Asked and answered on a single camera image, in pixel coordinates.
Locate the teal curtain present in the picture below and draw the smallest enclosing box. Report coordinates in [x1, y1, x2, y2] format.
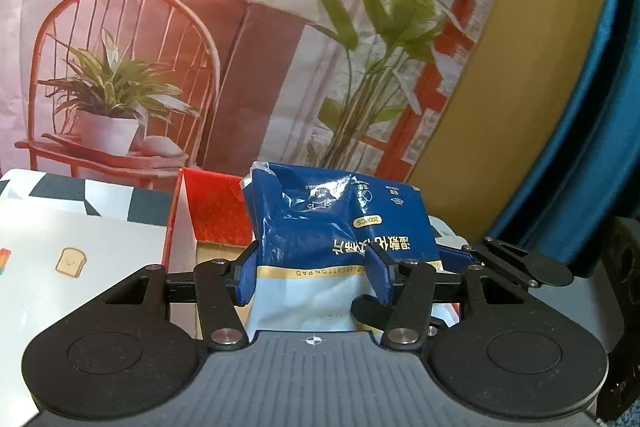
[475, 0, 640, 280]

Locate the wooden panel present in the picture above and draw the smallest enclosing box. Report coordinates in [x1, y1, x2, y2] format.
[407, 0, 621, 253]

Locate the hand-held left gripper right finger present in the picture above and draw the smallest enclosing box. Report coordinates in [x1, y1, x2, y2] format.
[364, 252, 538, 352]

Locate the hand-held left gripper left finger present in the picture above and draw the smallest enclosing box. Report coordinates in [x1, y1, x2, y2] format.
[100, 243, 260, 352]

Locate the red cardboard box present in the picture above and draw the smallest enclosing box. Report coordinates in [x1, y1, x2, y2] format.
[161, 167, 258, 343]

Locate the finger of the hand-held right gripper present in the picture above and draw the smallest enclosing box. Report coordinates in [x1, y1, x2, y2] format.
[439, 238, 575, 290]
[350, 293, 396, 334]

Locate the blue cotton pad packet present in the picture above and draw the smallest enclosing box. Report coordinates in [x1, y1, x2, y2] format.
[241, 161, 441, 334]

